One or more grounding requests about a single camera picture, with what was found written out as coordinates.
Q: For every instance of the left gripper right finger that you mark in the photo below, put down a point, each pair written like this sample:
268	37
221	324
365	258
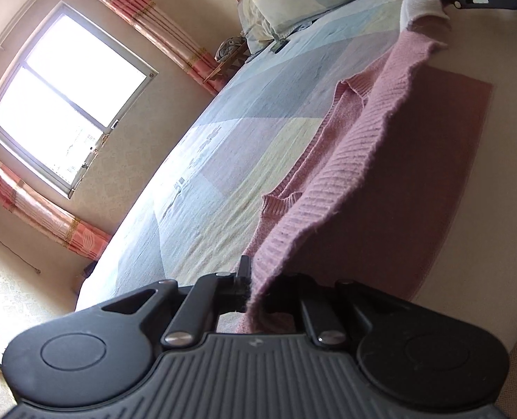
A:
417	357

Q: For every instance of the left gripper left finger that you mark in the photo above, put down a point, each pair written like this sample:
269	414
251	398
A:
92	356

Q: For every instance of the pink and white knit sweater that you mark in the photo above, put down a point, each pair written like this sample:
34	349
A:
410	183

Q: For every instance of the left orange curtain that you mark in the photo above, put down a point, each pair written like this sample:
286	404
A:
50	219

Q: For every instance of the orange curtain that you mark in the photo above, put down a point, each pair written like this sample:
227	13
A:
50	219
152	23

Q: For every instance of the small dark object on bed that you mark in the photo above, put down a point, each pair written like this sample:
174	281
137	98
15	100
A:
278	45

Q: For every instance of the far patchwork pillow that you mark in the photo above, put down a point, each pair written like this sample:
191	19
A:
255	28

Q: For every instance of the patchwork pastel bed sheet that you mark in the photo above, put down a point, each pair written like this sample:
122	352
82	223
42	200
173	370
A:
198	213

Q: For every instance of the wooden nightstand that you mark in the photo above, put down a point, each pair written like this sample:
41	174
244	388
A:
227	69

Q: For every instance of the right orange curtain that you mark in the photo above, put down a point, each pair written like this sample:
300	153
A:
152	23

